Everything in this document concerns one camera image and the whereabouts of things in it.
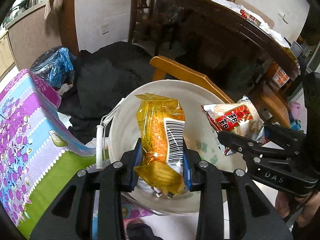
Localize person's right hand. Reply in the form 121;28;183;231
275;191;319;228

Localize red white snack packet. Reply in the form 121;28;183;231
201;96;266;144

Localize dark wooden dining table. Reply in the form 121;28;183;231
156;0;300;80

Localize yellow snack wrapper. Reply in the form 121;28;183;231
135;93;185;198

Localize blue plastic bag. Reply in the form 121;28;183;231
29;46;76;89

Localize white plastic trash bucket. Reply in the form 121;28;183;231
96;79;247;215

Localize floral colourful tablecloth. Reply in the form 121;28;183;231
1;69;96;238

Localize beige kitchen base cabinets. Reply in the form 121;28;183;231
1;1;62;75

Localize black cloth heap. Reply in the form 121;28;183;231
58;42;155;144

